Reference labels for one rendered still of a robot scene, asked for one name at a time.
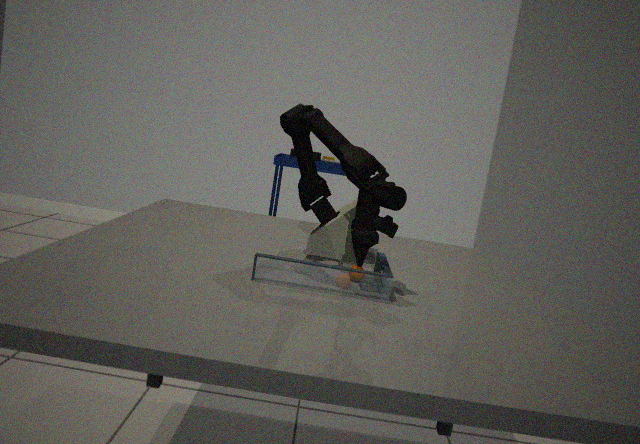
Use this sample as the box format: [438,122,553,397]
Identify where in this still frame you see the low clear glass walls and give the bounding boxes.
[253,256,393,302]

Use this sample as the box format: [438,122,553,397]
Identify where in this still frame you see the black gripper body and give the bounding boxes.
[351,201,380,244]

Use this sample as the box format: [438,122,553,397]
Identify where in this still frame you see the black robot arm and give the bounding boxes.
[280,104,407,238]

